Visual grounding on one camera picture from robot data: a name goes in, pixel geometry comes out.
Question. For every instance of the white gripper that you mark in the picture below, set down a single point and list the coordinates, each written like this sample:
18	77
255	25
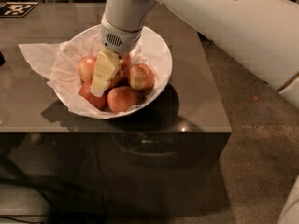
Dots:
121	40

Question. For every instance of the red apple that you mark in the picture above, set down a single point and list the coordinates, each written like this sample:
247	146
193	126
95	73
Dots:
85	68
98	102
140	77
125	61
115	80
120	99

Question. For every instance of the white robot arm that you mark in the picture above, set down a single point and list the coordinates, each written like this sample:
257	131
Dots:
262	35

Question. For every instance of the white bowl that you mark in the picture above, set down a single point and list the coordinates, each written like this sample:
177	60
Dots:
151	50

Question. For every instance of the white tissue paper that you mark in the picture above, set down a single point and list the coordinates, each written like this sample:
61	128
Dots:
48	60

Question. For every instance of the dark object at left edge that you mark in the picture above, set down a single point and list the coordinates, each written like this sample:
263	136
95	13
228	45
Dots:
2	59

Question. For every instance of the black white fiducial marker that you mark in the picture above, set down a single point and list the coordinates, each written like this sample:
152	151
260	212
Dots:
16	9

